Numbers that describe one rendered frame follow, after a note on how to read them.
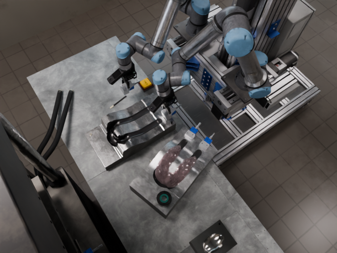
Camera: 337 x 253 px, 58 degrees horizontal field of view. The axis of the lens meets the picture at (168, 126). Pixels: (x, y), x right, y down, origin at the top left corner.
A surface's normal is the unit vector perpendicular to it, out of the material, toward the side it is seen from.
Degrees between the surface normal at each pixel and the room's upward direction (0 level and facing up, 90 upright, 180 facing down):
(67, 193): 0
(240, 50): 83
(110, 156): 0
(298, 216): 0
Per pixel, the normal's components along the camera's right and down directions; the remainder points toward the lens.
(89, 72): 0.04, -0.44
